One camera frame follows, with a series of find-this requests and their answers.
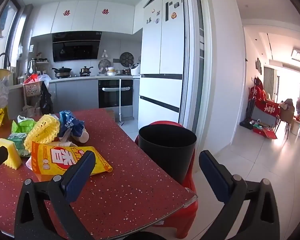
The white crumpled paper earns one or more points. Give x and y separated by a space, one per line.
65 143

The red plastic stool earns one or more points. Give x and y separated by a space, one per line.
187 217

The group of fridge magnets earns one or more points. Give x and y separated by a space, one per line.
173 15

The white mop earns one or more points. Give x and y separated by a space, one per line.
120 100

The black range hood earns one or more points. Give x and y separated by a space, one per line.
75 47

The white refrigerator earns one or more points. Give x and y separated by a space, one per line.
160 55

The yellow green plastic basket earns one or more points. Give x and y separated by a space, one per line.
0 73

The dark round rack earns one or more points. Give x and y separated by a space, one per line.
127 58

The yellow snack bag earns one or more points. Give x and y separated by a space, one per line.
47 160

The upright vacuum cleaner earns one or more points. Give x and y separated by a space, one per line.
250 112

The red box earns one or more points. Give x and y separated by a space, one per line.
266 133

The grey lower cabinets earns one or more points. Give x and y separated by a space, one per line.
75 95

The red paper decal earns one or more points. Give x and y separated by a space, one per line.
105 11
66 12

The blue snack wrapper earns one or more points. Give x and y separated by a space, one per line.
70 125

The white plastic bag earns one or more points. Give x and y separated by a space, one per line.
45 78

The red sofa cover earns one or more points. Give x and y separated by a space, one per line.
265 107

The black trash bin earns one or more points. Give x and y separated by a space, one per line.
165 160

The sliding door frame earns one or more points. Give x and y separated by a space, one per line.
195 55

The steel kitchen faucet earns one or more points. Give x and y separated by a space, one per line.
1 56

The white upper cabinets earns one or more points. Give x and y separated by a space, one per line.
90 17

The black plastic bag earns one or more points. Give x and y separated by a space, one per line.
46 100

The chair with clothing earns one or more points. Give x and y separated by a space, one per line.
287 111

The white plastic basket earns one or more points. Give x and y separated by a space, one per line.
32 90

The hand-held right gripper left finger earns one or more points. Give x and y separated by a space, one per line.
77 175

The stack of bowls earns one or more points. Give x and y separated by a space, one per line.
111 72

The green drink carton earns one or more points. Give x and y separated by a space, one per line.
17 137

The red plastic bag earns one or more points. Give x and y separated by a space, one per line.
31 79

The yellow foam block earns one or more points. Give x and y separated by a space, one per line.
8 152

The beige paper cup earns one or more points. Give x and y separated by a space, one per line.
83 137

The white rice cooker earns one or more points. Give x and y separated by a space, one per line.
135 70

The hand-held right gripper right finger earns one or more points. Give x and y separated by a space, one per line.
215 177

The black wok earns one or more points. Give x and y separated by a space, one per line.
62 71

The steel cooking pot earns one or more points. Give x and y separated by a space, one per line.
85 71

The black built-in oven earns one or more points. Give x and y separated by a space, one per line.
112 97

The grey curtain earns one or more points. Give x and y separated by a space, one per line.
269 82

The yellow foam fruit net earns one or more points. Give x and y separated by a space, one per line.
42 130

